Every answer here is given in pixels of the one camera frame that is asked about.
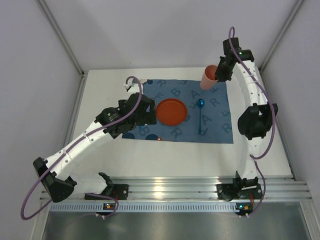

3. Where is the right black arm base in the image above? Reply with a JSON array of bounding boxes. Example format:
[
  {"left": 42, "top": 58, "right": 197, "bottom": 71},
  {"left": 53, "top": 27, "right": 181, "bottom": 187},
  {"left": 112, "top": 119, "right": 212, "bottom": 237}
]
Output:
[{"left": 216, "top": 183, "right": 263, "bottom": 202}]

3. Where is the perforated cable tray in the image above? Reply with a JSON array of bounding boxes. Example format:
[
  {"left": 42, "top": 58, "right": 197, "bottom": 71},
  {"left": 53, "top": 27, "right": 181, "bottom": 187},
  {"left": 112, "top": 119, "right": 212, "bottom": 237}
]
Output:
[{"left": 50, "top": 201, "right": 252, "bottom": 213}]

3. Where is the red round plate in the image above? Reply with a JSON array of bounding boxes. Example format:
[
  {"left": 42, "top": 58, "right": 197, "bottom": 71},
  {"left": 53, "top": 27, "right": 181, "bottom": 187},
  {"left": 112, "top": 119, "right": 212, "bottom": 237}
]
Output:
[{"left": 156, "top": 98, "right": 188, "bottom": 127}]

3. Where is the left aluminium frame post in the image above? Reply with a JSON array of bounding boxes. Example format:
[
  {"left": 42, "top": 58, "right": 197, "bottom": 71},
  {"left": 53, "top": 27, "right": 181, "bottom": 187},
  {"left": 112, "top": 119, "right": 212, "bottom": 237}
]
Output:
[{"left": 35, "top": 0, "right": 85, "bottom": 78}]

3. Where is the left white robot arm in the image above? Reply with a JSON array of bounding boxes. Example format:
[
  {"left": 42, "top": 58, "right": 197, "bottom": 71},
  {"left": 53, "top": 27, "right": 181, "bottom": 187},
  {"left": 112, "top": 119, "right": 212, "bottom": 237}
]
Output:
[{"left": 33, "top": 93, "right": 157, "bottom": 203}]

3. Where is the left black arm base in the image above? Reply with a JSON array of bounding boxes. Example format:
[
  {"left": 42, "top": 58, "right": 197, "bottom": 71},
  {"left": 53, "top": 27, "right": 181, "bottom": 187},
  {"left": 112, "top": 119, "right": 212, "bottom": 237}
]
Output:
[{"left": 84, "top": 184, "right": 129, "bottom": 200}]

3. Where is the blue letter-print placemat cloth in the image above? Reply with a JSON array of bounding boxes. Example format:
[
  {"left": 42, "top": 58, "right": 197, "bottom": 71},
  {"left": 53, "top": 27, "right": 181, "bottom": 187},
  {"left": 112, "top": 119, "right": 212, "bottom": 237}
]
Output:
[{"left": 122, "top": 79, "right": 234, "bottom": 144}]

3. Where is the aluminium frame post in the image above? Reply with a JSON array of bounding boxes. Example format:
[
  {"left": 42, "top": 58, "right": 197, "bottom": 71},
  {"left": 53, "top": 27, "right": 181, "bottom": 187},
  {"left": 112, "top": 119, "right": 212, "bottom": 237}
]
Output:
[
  {"left": 35, "top": 0, "right": 85, "bottom": 78},
  {"left": 258, "top": 0, "right": 307, "bottom": 73}
]

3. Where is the aluminium mounting rail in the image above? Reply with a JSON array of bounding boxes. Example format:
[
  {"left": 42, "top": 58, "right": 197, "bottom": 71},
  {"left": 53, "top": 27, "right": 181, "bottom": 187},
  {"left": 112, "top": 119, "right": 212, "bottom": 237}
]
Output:
[{"left": 41, "top": 175, "right": 312, "bottom": 201}]

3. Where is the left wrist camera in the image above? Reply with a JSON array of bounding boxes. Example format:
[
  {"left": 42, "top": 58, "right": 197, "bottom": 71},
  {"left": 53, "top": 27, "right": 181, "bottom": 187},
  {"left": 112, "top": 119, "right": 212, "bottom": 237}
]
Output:
[{"left": 124, "top": 80, "right": 143, "bottom": 94}]

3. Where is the pink plastic cup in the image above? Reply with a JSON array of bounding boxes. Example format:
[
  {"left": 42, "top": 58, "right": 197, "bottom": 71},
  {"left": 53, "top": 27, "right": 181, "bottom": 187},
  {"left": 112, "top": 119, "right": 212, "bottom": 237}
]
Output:
[{"left": 200, "top": 65, "right": 218, "bottom": 90}]

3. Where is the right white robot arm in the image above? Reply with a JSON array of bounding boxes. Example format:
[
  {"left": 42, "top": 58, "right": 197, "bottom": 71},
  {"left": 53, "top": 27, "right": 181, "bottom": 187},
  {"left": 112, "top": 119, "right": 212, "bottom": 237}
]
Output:
[{"left": 215, "top": 37, "right": 278, "bottom": 198}]

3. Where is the right aluminium frame post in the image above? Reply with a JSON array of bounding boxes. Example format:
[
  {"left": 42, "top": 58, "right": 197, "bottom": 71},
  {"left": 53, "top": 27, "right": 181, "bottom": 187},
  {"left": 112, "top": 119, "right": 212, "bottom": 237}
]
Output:
[{"left": 258, "top": 0, "right": 307, "bottom": 73}]

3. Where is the blue plastic spoon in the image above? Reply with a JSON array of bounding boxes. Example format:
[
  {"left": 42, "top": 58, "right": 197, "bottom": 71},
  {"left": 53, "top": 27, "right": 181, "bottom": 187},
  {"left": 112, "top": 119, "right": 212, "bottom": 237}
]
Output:
[{"left": 197, "top": 98, "right": 205, "bottom": 134}]

